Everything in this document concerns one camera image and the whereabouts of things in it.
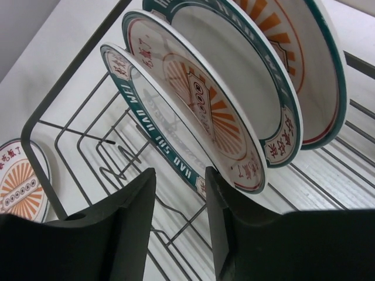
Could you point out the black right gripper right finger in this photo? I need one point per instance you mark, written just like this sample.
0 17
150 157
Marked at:
251 242

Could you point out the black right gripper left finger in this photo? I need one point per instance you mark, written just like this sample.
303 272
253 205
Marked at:
106 241

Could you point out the orange sunburst plate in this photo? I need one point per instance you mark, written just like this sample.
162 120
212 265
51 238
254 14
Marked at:
230 139
21 191
303 35

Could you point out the green rim lettered plate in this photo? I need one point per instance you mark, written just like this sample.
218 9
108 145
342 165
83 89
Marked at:
148 99

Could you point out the grey wire dish rack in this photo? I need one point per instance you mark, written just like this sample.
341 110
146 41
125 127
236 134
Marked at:
96 146

